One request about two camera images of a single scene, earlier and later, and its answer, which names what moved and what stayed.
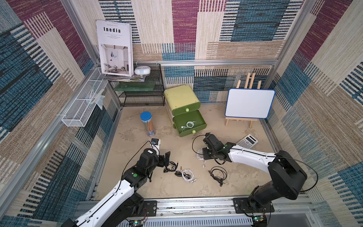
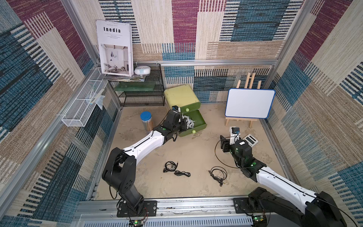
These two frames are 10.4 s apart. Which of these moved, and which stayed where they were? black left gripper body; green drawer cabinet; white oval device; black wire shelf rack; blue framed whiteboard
Moved: black left gripper body
Stayed: white oval device; blue framed whiteboard; black wire shelf rack; green drawer cabinet
